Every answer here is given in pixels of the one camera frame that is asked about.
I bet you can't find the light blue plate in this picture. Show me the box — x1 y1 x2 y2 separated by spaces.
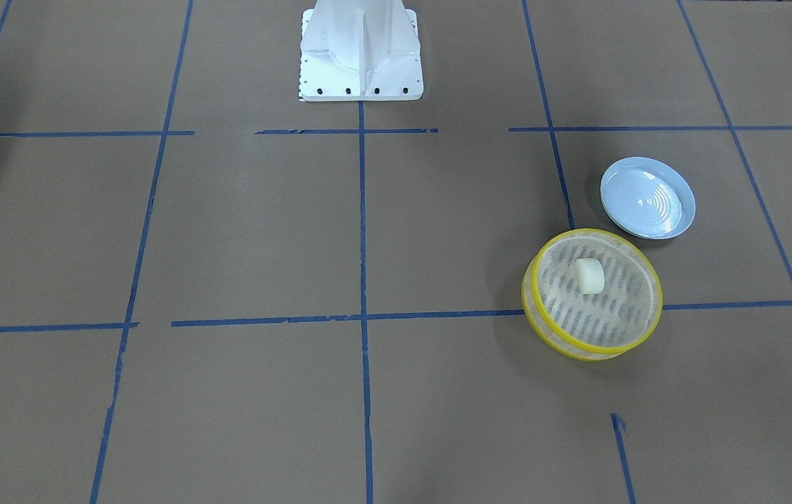
600 156 697 240

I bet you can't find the white steamed bun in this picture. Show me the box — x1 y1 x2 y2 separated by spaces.
573 258 606 295

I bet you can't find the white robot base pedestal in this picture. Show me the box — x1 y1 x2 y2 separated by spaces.
298 1 425 102

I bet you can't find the yellow rimmed bamboo steamer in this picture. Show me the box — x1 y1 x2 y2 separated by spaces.
521 227 663 363

